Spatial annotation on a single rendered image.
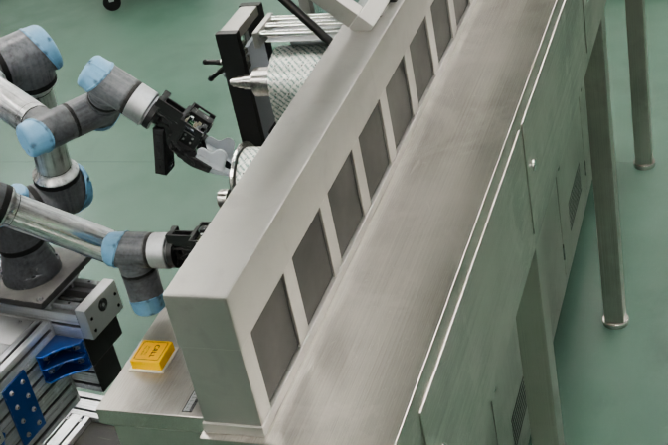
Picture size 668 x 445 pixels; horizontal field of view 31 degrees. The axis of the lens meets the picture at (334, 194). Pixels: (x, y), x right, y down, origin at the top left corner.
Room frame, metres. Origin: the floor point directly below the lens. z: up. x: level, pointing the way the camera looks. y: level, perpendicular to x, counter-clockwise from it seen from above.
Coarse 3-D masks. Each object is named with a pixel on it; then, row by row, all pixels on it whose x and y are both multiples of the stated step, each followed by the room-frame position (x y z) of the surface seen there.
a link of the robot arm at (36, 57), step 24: (0, 48) 2.58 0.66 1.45; (24, 48) 2.59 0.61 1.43; (48, 48) 2.61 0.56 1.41; (24, 72) 2.57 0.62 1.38; (48, 72) 2.61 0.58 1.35; (48, 96) 2.63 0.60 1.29; (48, 168) 2.65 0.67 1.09; (72, 168) 2.69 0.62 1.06; (48, 192) 2.65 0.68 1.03; (72, 192) 2.66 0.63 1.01
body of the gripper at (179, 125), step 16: (160, 96) 2.18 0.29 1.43; (160, 112) 2.19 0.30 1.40; (176, 112) 2.16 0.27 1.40; (192, 112) 2.18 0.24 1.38; (208, 112) 2.19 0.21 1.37; (176, 128) 2.15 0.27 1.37; (192, 128) 2.14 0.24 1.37; (208, 128) 2.17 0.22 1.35; (176, 144) 2.15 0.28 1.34; (192, 144) 2.15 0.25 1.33
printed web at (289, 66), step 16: (288, 48) 2.33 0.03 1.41; (304, 48) 2.31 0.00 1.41; (320, 48) 2.30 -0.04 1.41; (272, 64) 2.30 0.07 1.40; (288, 64) 2.28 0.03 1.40; (304, 64) 2.27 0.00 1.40; (272, 80) 2.28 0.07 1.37; (288, 80) 2.26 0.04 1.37; (304, 80) 2.25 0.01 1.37; (272, 96) 2.27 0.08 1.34; (288, 96) 2.26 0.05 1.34; (240, 160) 2.09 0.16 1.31; (240, 176) 2.06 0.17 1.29
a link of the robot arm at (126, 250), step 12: (108, 240) 2.17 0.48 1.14; (120, 240) 2.16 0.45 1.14; (132, 240) 2.15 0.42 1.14; (144, 240) 2.14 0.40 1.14; (108, 252) 2.15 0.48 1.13; (120, 252) 2.14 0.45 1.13; (132, 252) 2.13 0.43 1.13; (144, 252) 2.12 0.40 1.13; (108, 264) 2.16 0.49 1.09; (120, 264) 2.14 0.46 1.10; (132, 264) 2.13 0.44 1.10; (144, 264) 2.12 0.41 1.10; (132, 276) 2.13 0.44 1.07
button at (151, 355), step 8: (144, 344) 2.09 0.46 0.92; (152, 344) 2.08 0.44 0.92; (160, 344) 2.08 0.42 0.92; (168, 344) 2.07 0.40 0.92; (136, 352) 2.07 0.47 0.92; (144, 352) 2.06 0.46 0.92; (152, 352) 2.06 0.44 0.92; (160, 352) 2.05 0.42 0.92; (168, 352) 2.06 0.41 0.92; (136, 360) 2.04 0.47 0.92; (144, 360) 2.03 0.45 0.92; (152, 360) 2.03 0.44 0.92; (160, 360) 2.02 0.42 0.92; (136, 368) 2.04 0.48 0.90; (144, 368) 2.03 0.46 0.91; (152, 368) 2.02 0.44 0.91; (160, 368) 2.02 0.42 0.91
